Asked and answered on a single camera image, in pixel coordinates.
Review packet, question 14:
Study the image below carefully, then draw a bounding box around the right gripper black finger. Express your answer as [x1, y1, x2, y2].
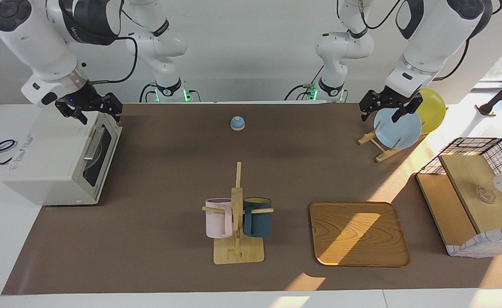
[105, 92, 123, 124]
[68, 110, 89, 125]

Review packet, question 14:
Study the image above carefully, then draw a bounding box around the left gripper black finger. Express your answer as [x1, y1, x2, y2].
[359, 89, 378, 123]
[391, 95, 424, 124]

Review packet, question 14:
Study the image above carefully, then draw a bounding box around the white toaster oven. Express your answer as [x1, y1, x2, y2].
[2, 105, 123, 206]

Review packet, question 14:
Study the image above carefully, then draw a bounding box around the yellow plate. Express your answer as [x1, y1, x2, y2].
[413, 88, 447, 136]

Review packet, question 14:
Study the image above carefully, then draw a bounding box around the light blue plate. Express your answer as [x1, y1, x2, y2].
[373, 107, 423, 150]

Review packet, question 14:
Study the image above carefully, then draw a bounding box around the wooden plate rack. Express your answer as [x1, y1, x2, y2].
[357, 121, 428, 163]

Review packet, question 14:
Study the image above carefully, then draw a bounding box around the black rod stand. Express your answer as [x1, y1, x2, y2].
[475, 68, 502, 117]

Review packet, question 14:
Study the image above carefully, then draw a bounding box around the olive-toned wooden board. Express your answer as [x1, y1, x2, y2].
[439, 154, 502, 234]

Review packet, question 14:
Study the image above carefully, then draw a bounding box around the orange-toned wooden board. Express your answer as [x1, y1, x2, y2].
[416, 173, 478, 247]

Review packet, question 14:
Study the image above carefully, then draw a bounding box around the clear glass knob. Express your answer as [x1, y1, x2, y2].
[477, 187, 496, 204]

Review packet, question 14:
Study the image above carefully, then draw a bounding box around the wooden serving tray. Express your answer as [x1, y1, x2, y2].
[310, 201, 411, 268]

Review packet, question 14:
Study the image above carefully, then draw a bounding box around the brown table mat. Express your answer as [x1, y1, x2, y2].
[2, 102, 502, 296]

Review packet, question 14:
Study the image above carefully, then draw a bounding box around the pink mug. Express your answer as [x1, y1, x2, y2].
[205, 198, 234, 239]

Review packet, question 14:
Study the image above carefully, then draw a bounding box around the dark blue mug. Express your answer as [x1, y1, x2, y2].
[242, 197, 273, 238]

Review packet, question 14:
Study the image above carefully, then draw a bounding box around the wooden mug rack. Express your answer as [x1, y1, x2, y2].
[202, 161, 275, 265]

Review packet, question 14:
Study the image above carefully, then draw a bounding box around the black base cable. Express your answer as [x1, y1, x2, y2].
[139, 82, 158, 104]
[284, 64, 325, 102]

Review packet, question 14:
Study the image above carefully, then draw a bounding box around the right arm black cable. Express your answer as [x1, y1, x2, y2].
[90, 36, 139, 85]

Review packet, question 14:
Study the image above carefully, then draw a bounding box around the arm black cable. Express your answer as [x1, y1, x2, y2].
[90, 36, 139, 85]
[432, 38, 471, 82]

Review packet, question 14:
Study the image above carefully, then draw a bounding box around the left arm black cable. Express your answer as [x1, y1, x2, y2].
[432, 38, 471, 82]

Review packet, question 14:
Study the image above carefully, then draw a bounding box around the wire basket with white liner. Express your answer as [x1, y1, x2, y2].
[416, 137, 502, 258]

